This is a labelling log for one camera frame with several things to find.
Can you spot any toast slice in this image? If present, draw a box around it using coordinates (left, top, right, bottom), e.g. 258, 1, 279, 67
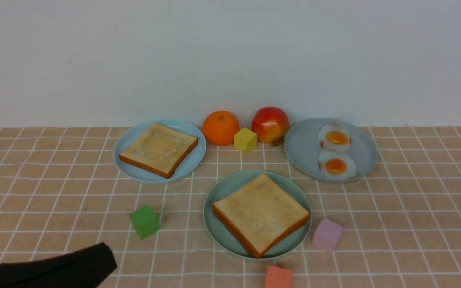
118, 123, 199, 179
212, 173, 311, 259

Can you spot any yellow cube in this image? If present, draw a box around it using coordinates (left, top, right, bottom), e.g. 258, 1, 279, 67
233, 127, 257, 152

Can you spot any orange fruit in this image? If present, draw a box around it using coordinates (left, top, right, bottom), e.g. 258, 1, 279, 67
202, 110, 240, 146

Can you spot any red yellow apple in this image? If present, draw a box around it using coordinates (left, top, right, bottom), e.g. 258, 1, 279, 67
251, 106, 290, 146

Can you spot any toast slice bottom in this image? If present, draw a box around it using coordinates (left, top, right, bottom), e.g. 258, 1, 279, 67
118, 123, 199, 179

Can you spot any grey egg plate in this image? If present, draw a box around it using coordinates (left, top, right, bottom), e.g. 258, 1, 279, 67
284, 118, 378, 183

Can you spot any green centre plate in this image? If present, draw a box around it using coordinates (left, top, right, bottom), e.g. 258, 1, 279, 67
203, 170, 312, 261

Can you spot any fried egg toy back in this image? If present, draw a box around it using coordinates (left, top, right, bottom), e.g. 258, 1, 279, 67
317, 124, 351, 152

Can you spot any fried egg toy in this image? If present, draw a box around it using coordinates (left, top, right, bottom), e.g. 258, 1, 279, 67
317, 124, 351, 152
318, 149, 357, 180

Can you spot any blue bread plate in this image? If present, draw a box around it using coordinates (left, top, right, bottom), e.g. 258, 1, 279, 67
113, 119, 206, 184

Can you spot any fried egg toy front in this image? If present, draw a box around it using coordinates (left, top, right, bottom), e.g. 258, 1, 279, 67
318, 149, 357, 180

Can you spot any green cube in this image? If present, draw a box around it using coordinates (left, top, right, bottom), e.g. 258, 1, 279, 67
129, 205, 160, 240

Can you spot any pink cube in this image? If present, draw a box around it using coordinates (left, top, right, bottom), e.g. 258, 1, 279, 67
312, 218, 344, 253

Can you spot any orange cube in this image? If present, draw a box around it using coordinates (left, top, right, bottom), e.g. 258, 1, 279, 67
264, 266, 292, 288

